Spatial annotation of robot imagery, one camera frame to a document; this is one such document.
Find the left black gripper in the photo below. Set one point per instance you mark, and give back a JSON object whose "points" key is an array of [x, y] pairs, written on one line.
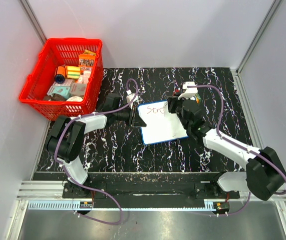
{"points": [[134, 120]]}

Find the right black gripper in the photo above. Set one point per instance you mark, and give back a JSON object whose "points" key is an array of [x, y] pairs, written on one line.
{"points": [[173, 101]]}

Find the white blue-framed whiteboard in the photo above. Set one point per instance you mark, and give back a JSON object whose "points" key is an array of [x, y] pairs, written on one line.
{"points": [[161, 125]]}

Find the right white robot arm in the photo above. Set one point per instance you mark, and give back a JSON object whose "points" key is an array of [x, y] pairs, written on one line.
{"points": [[264, 173]]}

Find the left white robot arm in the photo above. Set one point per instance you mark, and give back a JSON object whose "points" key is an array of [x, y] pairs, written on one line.
{"points": [[65, 139]]}

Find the orange juice carton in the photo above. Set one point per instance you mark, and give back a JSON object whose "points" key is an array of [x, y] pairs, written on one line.
{"points": [[197, 98]]}

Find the white round container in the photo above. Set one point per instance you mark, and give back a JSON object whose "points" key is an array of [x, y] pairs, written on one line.
{"points": [[75, 99]]}

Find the brown pink box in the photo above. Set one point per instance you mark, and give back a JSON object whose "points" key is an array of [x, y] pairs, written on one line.
{"points": [[78, 89]]}

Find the teal box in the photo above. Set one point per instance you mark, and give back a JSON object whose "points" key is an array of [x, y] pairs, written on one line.
{"points": [[63, 91]]}

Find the orange snack box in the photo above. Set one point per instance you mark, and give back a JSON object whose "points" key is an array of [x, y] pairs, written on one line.
{"points": [[86, 60]]}

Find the yellow striped box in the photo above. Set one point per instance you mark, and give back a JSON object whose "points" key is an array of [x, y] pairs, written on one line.
{"points": [[72, 72]]}

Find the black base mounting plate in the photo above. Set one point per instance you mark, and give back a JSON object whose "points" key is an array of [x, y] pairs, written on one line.
{"points": [[160, 195]]}

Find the blue orange can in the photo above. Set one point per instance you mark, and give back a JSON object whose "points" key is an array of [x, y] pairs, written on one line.
{"points": [[60, 74]]}

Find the red plastic shopping basket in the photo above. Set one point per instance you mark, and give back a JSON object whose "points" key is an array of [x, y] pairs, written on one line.
{"points": [[57, 52]]}

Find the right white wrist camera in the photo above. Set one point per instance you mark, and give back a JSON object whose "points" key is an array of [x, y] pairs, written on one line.
{"points": [[189, 90]]}

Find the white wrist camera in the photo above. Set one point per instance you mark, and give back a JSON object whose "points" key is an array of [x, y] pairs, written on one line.
{"points": [[131, 98], [189, 90]]}

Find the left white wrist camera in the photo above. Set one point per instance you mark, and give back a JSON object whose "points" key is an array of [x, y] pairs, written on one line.
{"points": [[131, 98]]}

